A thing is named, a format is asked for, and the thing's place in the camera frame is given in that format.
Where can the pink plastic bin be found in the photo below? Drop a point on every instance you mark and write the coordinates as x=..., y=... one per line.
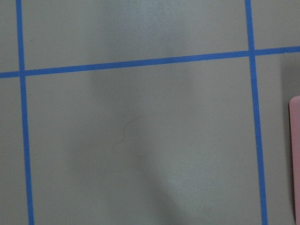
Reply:
x=294, y=112

